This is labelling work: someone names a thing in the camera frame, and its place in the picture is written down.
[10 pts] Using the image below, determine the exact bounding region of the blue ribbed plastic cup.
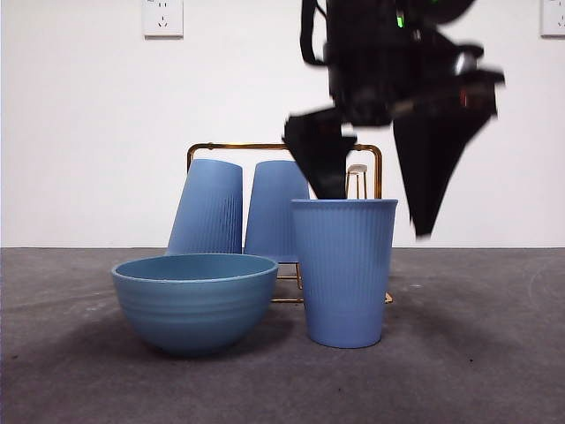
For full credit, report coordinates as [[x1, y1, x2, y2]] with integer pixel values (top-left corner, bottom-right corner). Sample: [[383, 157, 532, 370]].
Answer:
[[165, 157, 245, 257], [290, 198, 399, 349], [243, 160, 311, 266]]

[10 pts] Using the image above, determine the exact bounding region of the light blue ribbed bowl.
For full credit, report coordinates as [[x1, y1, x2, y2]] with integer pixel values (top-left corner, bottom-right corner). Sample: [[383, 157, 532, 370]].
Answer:
[[110, 254, 280, 358]]

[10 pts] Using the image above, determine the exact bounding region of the gold wire cup rack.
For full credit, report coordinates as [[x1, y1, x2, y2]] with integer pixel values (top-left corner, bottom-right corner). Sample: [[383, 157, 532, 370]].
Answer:
[[185, 140, 394, 306]]

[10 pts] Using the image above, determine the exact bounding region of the white wall socket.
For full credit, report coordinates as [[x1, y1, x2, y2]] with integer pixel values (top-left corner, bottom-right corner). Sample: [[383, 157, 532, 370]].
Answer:
[[540, 0, 565, 39], [142, 0, 185, 39]]

